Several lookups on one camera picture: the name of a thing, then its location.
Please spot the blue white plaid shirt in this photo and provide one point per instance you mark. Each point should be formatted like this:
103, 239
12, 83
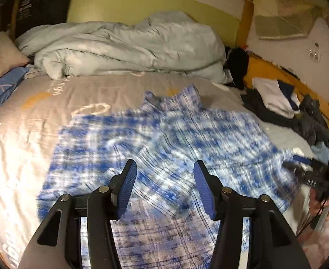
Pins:
165, 136

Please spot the person's right hand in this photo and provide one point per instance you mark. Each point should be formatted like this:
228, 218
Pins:
315, 206

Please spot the grey printed bed sheet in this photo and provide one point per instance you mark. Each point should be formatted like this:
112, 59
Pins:
30, 120

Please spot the dark grey jeans pile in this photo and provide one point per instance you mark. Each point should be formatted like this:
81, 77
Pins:
310, 122

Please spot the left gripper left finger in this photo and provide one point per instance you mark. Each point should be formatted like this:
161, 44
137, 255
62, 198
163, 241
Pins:
57, 241

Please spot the white wall switch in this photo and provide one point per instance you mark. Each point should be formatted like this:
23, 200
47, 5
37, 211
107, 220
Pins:
315, 52

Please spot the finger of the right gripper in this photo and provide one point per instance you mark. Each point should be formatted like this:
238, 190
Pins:
298, 171
303, 160

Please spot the wall poster map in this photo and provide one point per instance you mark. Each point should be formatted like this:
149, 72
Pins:
283, 19

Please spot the black folded garment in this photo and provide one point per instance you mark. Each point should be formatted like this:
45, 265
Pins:
253, 102

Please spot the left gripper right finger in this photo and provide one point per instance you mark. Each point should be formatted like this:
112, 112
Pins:
272, 241

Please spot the light grey crumpled duvet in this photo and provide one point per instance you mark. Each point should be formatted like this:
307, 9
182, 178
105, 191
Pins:
162, 42

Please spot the blue pillow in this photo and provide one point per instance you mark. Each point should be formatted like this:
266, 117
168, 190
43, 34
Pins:
10, 81

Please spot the beige pillow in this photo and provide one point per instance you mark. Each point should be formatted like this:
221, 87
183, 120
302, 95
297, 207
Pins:
10, 55

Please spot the black bag by headboard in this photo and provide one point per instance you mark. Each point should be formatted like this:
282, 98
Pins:
236, 67

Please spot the white navy folded garment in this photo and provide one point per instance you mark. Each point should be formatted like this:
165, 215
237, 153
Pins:
278, 97

